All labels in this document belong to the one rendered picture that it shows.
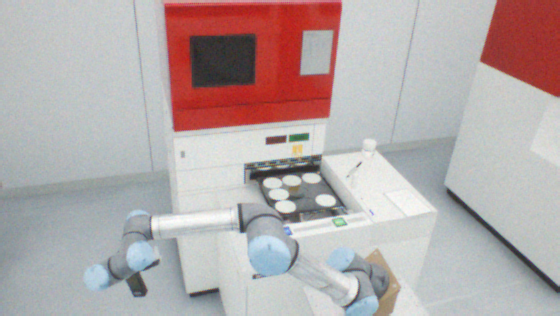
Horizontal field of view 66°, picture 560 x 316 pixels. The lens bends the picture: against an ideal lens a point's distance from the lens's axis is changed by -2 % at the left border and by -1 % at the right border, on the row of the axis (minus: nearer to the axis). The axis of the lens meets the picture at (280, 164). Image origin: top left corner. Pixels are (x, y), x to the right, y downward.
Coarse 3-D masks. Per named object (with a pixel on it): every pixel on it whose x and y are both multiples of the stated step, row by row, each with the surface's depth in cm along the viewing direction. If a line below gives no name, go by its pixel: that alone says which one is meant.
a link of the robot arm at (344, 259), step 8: (336, 248) 161; (344, 248) 157; (336, 256) 158; (344, 256) 154; (352, 256) 154; (360, 256) 161; (328, 264) 158; (336, 264) 155; (344, 264) 152; (352, 264) 153; (360, 264) 155; (368, 264) 161; (344, 272) 152; (368, 272) 159
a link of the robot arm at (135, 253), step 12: (132, 240) 126; (144, 240) 129; (120, 252) 123; (132, 252) 121; (144, 252) 122; (108, 264) 123; (120, 264) 121; (132, 264) 121; (144, 264) 122; (120, 276) 123
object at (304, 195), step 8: (272, 176) 239; (280, 176) 240; (320, 176) 242; (304, 184) 234; (312, 184) 235; (320, 184) 235; (288, 192) 227; (296, 192) 227; (304, 192) 228; (312, 192) 228; (320, 192) 229; (328, 192) 229; (272, 200) 220; (280, 200) 220; (288, 200) 221; (296, 200) 221; (304, 200) 222; (312, 200) 222; (336, 200) 223; (272, 208) 215; (296, 208) 215; (304, 208) 216; (312, 208) 216; (320, 208) 216
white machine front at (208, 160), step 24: (312, 120) 235; (192, 144) 220; (216, 144) 224; (240, 144) 228; (264, 144) 233; (288, 144) 238; (312, 144) 243; (192, 168) 227; (216, 168) 231; (240, 168) 236; (192, 192) 234
